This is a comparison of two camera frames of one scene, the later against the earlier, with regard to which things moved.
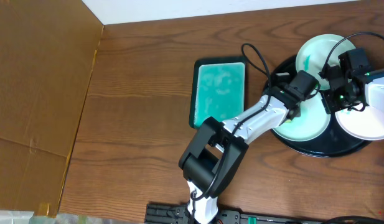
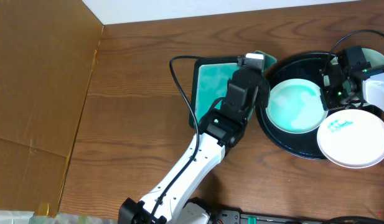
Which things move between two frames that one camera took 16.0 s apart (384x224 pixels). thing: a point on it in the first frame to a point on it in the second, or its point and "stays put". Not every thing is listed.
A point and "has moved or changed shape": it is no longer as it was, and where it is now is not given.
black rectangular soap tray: (218, 89) stays put
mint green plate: (313, 121) has moved or changed shape
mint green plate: (312, 56) to (371, 56)
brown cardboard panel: (43, 57) stays put
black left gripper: (294, 112) to (255, 79)
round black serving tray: (333, 142) to (304, 66)
